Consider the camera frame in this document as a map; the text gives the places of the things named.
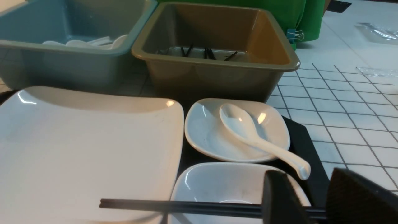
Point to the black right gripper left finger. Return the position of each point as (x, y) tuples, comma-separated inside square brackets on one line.
[(280, 204)]

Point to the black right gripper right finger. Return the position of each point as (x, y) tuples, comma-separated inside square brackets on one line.
[(354, 199)]

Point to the white small dish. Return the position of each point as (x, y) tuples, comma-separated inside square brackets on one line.
[(223, 182), (205, 131)]

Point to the black chopstick pair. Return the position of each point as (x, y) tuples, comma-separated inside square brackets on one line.
[(170, 206)]

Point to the white ceramic soup spoon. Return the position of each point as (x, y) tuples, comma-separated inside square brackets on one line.
[(240, 124)]

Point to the large white square plate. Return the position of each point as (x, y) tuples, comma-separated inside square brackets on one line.
[(63, 151)]

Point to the black serving tray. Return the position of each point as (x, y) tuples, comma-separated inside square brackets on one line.
[(300, 143)]

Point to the checkered white tablecloth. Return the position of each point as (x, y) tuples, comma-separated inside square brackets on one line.
[(350, 117)]

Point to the clear plastic bag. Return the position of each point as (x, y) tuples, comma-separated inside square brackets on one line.
[(380, 31)]

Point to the black chopsticks in bin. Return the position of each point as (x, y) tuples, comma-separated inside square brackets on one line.
[(199, 52)]

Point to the blue binder clip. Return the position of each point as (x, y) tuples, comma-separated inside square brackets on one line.
[(294, 35)]

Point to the brown plastic bin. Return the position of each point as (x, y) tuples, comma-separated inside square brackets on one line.
[(266, 54)]

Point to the green cloth backdrop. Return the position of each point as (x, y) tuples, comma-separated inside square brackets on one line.
[(305, 15)]

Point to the white spoon small in bin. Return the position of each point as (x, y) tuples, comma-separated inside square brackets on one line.
[(99, 41)]

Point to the white spoon left in bin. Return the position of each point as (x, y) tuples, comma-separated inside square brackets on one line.
[(53, 43)]

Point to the teal plastic bin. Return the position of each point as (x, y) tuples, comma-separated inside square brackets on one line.
[(25, 61)]

